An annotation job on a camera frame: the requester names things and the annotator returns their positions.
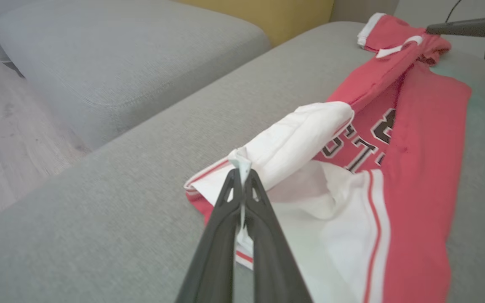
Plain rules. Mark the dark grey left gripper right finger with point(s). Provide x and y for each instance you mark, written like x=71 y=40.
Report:
x=274 y=261

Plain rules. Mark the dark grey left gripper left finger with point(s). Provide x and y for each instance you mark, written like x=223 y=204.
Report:
x=213 y=256

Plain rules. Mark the red white striped jersey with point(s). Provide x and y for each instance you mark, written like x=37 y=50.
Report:
x=419 y=168

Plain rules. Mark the large grey fabric sofa seat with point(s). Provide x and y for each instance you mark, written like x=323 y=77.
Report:
x=99 y=235

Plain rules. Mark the yellow sofa cushion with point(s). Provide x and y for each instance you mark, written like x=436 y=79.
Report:
x=276 y=17

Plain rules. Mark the light grey sofa ottoman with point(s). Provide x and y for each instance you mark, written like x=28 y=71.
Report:
x=112 y=59

